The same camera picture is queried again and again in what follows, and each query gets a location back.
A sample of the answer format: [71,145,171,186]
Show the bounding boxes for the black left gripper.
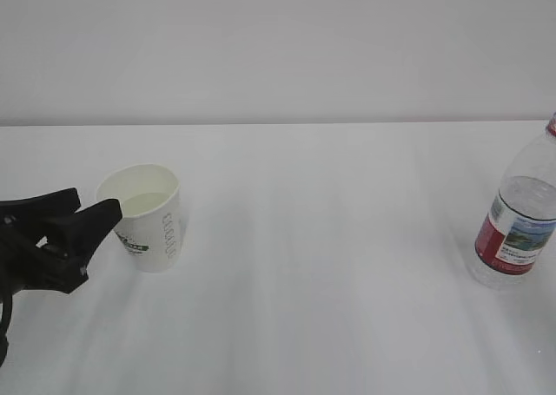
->
[1,188,122,295]

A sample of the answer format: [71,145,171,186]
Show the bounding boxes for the white paper coffee cup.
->
[96,164,182,273]

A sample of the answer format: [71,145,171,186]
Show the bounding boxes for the clear water bottle red label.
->
[467,118,555,289]

